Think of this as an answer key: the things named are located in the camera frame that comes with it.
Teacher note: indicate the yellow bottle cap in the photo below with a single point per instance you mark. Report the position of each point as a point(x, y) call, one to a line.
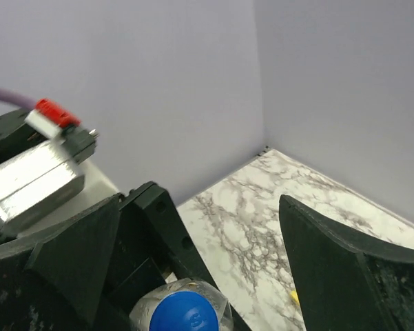
point(294, 297)

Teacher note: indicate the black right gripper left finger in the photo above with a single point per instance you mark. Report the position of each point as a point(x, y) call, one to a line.
point(53, 279)

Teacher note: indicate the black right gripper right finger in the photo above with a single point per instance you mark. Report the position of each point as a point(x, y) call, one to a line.
point(346, 279)

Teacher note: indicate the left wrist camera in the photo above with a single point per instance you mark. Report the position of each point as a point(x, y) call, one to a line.
point(41, 148)

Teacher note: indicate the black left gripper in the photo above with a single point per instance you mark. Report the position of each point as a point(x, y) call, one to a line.
point(151, 240)

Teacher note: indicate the blue bottle cap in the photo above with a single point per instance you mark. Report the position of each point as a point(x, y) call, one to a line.
point(184, 311)

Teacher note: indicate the clear bottle blue label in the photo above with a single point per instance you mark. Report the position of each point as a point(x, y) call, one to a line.
point(141, 313)

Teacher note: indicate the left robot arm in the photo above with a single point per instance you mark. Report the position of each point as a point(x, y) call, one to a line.
point(81, 257)

